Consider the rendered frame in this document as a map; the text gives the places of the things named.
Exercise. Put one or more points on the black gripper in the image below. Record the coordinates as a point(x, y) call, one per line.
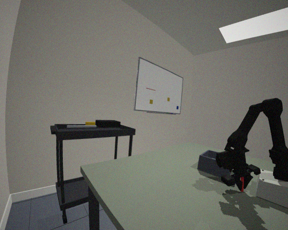
point(240, 170)

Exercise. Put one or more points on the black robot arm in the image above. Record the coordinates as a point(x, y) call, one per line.
point(272, 108)

